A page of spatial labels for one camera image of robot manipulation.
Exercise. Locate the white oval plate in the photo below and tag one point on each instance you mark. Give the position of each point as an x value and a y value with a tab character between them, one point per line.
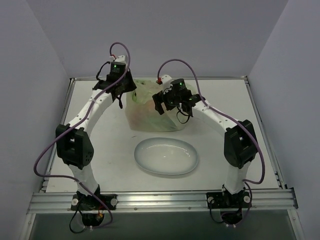
166	156

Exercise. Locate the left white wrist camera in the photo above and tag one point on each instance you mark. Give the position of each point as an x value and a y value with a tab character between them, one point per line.
120	59

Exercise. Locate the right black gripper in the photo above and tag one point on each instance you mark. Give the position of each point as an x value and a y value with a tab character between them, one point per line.
158	103

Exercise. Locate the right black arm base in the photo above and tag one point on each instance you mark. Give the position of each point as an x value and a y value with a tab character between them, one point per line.
229	209

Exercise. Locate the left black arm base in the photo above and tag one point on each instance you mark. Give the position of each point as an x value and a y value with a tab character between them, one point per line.
91	209

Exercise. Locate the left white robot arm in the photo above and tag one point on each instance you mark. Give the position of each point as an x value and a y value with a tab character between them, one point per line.
75	148

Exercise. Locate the aluminium front rail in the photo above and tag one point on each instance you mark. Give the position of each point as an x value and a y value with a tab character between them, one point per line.
156	202

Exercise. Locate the translucent plastic bag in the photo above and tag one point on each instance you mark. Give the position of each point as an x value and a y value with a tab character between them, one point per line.
141	114

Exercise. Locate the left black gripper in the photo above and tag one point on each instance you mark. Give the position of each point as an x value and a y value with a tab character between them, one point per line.
126	83

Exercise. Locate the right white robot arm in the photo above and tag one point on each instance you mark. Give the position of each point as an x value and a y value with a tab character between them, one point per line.
238	148

